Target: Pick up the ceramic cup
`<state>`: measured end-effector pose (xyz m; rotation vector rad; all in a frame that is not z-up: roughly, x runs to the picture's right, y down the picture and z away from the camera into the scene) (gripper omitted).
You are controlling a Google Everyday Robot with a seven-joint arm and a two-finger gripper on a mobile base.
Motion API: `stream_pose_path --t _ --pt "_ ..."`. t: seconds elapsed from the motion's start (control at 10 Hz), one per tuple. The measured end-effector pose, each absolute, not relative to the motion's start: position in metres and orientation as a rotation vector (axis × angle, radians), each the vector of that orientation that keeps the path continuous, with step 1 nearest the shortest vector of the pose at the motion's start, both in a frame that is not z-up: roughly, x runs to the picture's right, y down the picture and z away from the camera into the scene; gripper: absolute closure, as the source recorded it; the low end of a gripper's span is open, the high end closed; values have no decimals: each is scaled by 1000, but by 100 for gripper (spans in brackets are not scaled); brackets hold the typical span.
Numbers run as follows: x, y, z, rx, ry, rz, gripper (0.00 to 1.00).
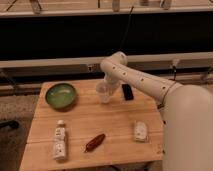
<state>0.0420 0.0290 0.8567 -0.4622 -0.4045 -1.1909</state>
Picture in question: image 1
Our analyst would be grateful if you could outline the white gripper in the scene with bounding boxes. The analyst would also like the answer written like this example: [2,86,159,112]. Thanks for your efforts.
[104,75,120,96]

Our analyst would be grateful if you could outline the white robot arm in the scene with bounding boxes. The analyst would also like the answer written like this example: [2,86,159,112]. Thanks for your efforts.
[100,52,213,171]

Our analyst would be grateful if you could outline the green ceramic bowl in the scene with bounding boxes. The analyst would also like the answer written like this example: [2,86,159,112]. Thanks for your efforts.
[45,83,77,110]

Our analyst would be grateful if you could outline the black rectangular block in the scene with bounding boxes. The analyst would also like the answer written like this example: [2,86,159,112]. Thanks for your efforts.
[122,84,134,101]

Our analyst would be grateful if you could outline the wooden table board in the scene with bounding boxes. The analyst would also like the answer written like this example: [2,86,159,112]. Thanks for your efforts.
[20,80,163,171]

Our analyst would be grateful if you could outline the red chili pepper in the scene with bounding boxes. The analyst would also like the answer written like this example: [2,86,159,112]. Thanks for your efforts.
[85,134,105,152]

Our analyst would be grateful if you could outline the white plastic bottle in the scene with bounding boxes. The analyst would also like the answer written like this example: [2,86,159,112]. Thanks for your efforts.
[53,120,67,161]

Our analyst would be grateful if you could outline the black hanging cable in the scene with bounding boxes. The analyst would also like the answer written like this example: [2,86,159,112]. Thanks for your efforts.
[118,4,135,54]

